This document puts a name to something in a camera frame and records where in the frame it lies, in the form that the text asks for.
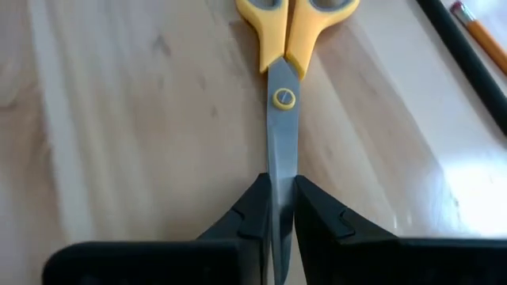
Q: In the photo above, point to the orange pencil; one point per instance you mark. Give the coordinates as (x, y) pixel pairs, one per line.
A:
(485, 37)

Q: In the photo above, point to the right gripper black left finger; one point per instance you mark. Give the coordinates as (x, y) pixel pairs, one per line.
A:
(237, 257)

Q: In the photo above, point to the black pen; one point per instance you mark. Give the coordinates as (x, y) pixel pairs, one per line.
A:
(467, 59)

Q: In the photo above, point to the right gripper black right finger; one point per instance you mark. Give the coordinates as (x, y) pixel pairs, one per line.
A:
(356, 257)

